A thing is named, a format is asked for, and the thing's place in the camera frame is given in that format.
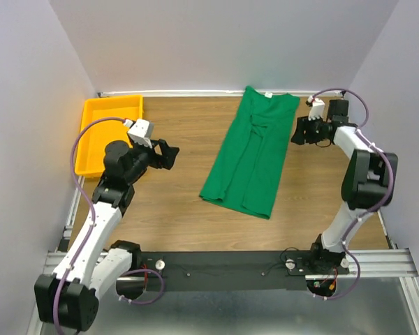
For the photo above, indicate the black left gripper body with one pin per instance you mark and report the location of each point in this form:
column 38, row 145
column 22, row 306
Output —
column 153, row 159

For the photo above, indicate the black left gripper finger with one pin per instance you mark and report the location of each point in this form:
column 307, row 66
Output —
column 169, row 155
column 164, row 147

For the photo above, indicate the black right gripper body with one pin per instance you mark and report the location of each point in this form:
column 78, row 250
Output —
column 316, row 130

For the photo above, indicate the yellow plastic tray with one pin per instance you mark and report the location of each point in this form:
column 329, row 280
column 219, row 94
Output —
column 91, row 147

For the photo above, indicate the green t-shirt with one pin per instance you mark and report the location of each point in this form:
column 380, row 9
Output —
column 246, row 173

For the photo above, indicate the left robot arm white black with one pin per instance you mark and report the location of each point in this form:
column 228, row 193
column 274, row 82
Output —
column 69, row 297

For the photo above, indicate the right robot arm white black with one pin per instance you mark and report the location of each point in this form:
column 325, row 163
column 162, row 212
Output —
column 367, row 186

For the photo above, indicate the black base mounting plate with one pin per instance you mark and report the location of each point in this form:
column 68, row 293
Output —
column 218, row 271

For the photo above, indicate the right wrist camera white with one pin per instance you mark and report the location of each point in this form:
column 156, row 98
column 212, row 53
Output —
column 317, row 107

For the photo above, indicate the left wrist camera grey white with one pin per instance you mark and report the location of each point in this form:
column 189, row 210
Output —
column 139, row 132

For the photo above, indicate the white aluminium back rail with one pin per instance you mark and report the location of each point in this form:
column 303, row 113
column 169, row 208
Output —
column 201, row 93

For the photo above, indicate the aluminium left side rail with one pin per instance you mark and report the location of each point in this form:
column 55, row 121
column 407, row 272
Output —
column 68, row 228

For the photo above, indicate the aluminium front frame rail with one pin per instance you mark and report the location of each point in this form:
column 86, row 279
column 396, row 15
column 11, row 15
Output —
column 379, row 295

